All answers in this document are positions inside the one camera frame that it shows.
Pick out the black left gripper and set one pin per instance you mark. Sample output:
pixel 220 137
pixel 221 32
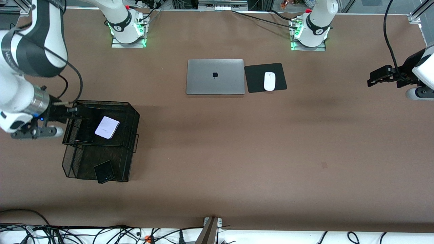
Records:
pixel 406 69

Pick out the copper orange object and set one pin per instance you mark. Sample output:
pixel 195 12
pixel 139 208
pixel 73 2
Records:
pixel 284 4

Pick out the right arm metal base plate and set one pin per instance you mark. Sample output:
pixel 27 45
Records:
pixel 117 45

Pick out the black flip phone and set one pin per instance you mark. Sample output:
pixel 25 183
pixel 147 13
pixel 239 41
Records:
pixel 104 172

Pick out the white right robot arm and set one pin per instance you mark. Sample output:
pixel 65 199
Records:
pixel 13 91

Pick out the long black smartphone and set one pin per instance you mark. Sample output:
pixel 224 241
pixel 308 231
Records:
pixel 84 135

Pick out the lavender flip phone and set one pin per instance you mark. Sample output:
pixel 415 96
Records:
pixel 107 127

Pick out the white computer mouse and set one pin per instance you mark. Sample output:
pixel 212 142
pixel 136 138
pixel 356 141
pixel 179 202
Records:
pixel 270 81

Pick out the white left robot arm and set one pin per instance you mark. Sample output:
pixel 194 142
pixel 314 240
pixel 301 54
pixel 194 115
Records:
pixel 317 20

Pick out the grey metal camera post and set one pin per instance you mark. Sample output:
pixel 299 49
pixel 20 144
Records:
pixel 208 234

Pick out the grey closed laptop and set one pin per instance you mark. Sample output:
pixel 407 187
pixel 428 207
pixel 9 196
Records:
pixel 215 76

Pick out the black mouse pad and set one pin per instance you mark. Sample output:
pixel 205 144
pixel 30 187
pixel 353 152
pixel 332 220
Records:
pixel 254 78

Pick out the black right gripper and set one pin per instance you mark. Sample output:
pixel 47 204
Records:
pixel 58 112

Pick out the aluminium frame profile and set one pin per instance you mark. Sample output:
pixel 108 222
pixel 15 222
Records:
pixel 415 17

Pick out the grey power strip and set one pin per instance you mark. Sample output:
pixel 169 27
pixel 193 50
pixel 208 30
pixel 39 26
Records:
pixel 222 6

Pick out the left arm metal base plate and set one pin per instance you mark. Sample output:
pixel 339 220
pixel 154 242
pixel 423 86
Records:
pixel 318 49

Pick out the black mesh two-tier tray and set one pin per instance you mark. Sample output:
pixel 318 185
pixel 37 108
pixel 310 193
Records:
pixel 84 162

